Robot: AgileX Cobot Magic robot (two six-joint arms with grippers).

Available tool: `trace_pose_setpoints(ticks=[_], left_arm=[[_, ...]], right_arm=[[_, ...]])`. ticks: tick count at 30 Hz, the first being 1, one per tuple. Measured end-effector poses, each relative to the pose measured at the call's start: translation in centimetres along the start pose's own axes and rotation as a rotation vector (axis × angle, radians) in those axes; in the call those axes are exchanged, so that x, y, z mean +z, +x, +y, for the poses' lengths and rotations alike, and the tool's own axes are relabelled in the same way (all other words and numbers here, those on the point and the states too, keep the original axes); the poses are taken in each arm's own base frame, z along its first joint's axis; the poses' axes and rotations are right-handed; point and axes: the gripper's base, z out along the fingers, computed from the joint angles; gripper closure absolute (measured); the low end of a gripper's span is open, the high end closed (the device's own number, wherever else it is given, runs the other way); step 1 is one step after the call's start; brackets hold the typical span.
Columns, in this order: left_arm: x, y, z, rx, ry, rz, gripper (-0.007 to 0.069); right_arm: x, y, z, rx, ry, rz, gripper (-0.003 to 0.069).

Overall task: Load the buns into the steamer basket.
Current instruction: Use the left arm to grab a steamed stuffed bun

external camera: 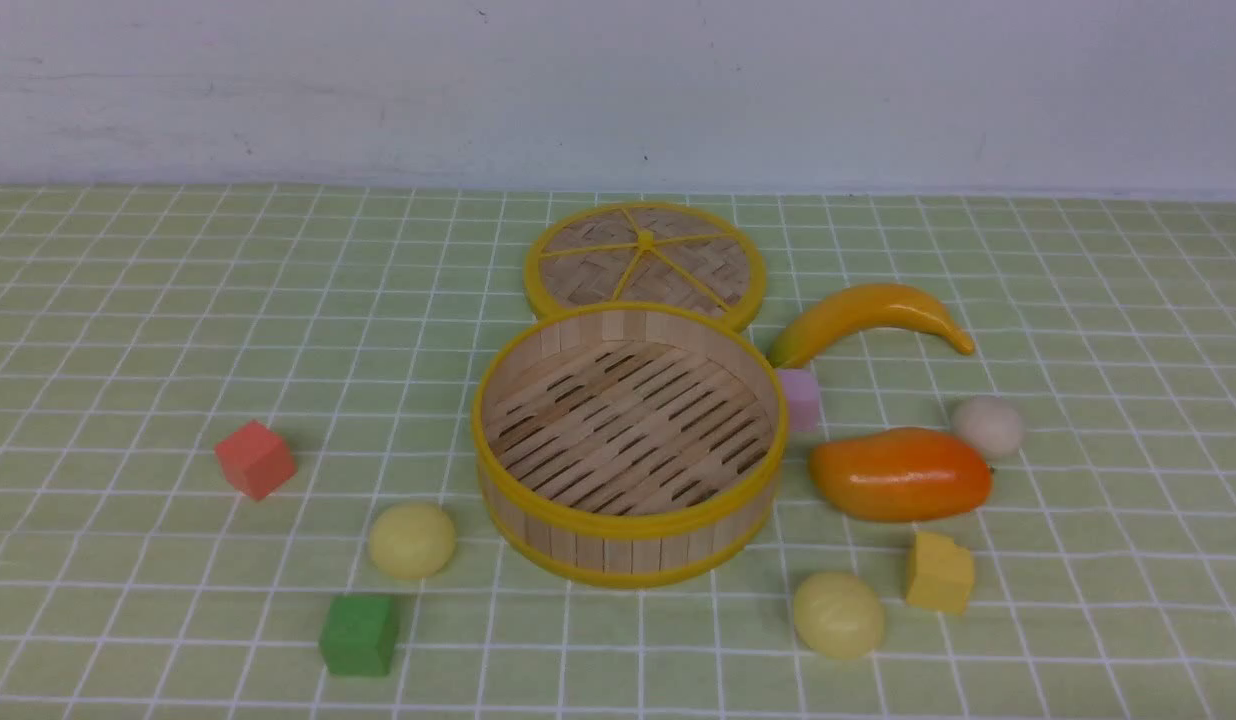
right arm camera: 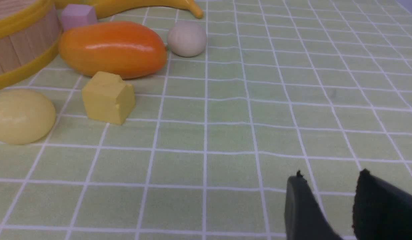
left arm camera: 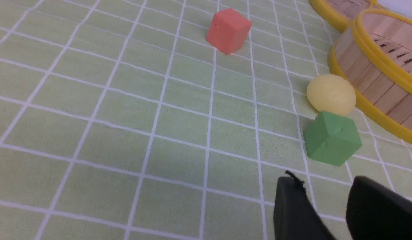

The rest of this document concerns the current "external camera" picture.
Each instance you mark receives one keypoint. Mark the pale yellow bun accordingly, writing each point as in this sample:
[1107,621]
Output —
[838,615]
[411,541]

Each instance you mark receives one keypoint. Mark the woven bamboo steamer lid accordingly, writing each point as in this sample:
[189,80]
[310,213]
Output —
[648,252]

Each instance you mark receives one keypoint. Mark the yellow toy banana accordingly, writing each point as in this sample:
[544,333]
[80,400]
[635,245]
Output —
[861,308]

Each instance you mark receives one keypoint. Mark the white egg-shaped bun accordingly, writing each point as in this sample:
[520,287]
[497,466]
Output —
[990,424]

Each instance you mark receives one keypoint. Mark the green foam cube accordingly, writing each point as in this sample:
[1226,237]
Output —
[359,634]

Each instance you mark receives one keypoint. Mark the orange toy mango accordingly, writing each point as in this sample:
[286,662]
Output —
[901,475]

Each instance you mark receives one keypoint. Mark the bamboo steamer tray yellow rim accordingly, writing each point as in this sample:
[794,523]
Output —
[629,445]

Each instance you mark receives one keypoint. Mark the yellow foam block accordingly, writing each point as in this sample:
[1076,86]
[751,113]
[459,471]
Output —
[940,574]

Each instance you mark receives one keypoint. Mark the pink foam cube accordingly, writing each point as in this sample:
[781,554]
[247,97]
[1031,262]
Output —
[803,398]

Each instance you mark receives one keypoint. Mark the red foam cube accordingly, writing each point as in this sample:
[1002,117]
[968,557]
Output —
[255,460]

